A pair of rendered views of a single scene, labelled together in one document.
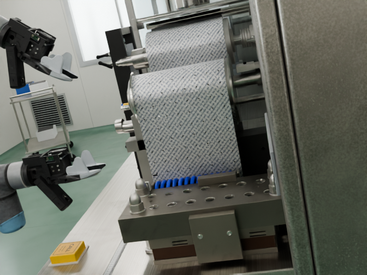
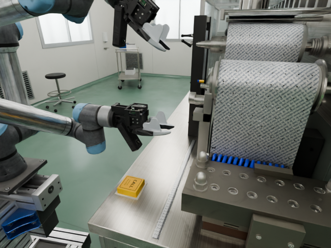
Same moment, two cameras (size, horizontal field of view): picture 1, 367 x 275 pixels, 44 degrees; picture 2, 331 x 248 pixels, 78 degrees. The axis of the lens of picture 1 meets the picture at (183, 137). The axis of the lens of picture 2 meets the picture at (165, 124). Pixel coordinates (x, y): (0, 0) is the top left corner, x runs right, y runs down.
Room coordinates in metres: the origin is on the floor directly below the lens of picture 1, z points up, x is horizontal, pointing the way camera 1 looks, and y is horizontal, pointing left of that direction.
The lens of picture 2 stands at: (0.56, 0.18, 1.40)
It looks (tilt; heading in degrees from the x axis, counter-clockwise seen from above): 25 degrees down; 7
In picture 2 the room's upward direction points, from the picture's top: straight up
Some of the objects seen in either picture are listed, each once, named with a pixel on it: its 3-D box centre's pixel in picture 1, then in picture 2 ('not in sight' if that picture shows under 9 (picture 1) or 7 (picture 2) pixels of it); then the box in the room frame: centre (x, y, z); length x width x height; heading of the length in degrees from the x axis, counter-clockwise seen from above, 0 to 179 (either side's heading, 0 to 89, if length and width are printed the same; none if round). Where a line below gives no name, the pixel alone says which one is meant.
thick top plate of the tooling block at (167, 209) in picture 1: (209, 205); (264, 197); (0.99, -0.03, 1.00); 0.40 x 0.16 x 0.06; 79
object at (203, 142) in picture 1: (191, 147); (253, 136); (1.11, -0.01, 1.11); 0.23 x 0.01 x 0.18; 79
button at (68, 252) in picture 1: (67, 252); (131, 186); (1.08, 0.36, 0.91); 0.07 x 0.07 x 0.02; 79
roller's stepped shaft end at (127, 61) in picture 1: (125, 61); (203, 44); (1.46, 0.13, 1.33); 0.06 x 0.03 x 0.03; 79
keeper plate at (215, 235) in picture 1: (215, 237); (272, 240); (0.89, -0.02, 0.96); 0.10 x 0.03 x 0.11; 79
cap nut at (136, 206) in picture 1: (135, 202); (200, 179); (0.97, 0.14, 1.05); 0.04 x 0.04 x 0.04
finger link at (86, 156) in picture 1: (88, 160); (161, 119); (1.19, 0.27, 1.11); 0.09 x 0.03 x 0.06; 88
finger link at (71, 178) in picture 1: (67, 177); (143, 130); (1.15, 0.32, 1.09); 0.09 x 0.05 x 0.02; 70
